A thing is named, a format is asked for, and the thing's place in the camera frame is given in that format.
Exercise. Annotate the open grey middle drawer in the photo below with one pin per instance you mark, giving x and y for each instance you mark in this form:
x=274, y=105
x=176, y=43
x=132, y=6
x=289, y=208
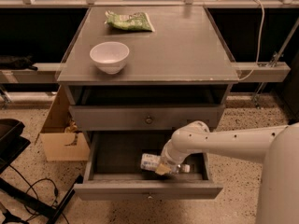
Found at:
x=113, y=171

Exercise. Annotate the cardboard box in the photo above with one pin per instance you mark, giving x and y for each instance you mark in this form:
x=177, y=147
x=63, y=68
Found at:
x=60, y=137

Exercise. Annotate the white ceramic bowl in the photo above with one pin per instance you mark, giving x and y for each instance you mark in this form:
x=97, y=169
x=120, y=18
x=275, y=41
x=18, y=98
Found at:
x=110, y=57

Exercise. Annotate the green snack bag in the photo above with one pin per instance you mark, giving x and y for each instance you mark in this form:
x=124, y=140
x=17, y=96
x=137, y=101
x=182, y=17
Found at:
x=139, y=21

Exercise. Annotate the clear plastic water bottle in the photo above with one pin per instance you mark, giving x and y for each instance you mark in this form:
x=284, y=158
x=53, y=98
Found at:
x=149, y=162

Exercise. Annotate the closed grey upper drawer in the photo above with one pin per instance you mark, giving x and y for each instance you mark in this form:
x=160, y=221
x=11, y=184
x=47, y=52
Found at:
x=143, y=117

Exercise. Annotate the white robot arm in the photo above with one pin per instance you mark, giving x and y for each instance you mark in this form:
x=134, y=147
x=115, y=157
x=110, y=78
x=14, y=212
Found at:
x=276, y=148

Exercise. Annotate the grey wooden drawer cabinet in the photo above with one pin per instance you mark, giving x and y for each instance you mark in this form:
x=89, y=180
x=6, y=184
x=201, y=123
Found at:
x=128, y=92

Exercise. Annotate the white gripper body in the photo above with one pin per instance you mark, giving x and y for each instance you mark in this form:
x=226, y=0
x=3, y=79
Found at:
x=168, y=160

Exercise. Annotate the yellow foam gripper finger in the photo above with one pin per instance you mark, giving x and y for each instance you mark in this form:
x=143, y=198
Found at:
x=163, y=169

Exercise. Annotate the black stand with cables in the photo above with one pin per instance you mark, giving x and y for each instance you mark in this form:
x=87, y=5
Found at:
x=12, y=144

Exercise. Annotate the black cloth on rail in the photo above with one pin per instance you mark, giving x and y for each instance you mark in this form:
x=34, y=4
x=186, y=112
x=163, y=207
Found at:
x=16, y=62

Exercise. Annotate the grey metal rail frame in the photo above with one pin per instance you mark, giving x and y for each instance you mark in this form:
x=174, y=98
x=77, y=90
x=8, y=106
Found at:
x=31, y=75

